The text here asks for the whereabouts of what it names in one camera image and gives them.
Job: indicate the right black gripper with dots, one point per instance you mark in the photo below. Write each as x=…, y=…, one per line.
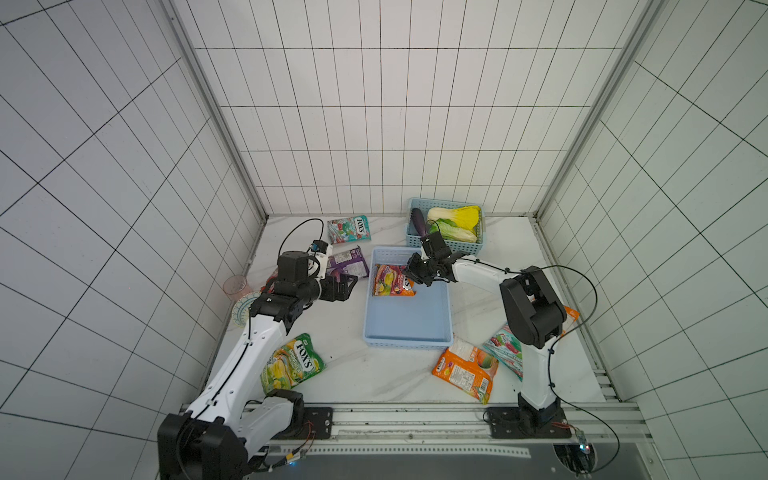
x=428, y=267

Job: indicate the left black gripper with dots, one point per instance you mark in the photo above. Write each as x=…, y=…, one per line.
x=343, y=291

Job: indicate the purple candy bag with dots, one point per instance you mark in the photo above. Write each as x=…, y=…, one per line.
x=349, y=262

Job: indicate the pink yellow Fox's candy bag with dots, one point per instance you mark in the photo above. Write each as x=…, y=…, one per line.
x=391, y=280

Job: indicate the large light blue basket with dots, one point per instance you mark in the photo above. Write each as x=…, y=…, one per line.
x=421, y=321

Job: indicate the green Fox's candy bag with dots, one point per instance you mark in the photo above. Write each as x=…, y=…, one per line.
x=292, y=364

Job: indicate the orange candy bag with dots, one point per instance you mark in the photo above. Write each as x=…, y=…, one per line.
x=572, y=314

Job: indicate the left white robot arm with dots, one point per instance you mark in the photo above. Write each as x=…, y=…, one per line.
x=217, y=437

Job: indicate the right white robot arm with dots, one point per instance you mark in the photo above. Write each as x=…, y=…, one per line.
x=534, y=315

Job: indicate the small teal basket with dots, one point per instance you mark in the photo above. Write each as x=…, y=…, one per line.
x=425, y=205

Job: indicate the green toy cabbage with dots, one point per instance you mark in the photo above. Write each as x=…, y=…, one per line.
x=450, y=231

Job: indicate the purple toy eggplant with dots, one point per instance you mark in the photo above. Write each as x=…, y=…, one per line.
x=419, y=223

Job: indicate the yellow toy cabbage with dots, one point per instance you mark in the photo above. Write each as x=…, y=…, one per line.
x=467, y=217

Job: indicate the patterned round plate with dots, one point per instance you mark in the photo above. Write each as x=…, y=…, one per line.
x=240, y=313

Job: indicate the clear pink plastic cup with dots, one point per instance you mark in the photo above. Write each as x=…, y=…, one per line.
x=236, y=286

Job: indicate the orange snack bag front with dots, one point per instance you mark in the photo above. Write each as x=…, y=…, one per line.
x=468, y=368

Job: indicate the teal red Fox's candy bag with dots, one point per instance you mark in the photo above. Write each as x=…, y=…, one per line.
x=506, y=348

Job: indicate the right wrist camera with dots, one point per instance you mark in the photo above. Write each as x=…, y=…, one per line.
x=435, y=247

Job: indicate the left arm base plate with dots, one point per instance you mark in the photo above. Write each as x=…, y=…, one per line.
x=315, y=423

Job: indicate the aluminium mounting rail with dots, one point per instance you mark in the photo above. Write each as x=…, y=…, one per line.
x=446, y=428

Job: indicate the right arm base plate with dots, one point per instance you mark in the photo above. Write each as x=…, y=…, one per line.
x=506, y=423

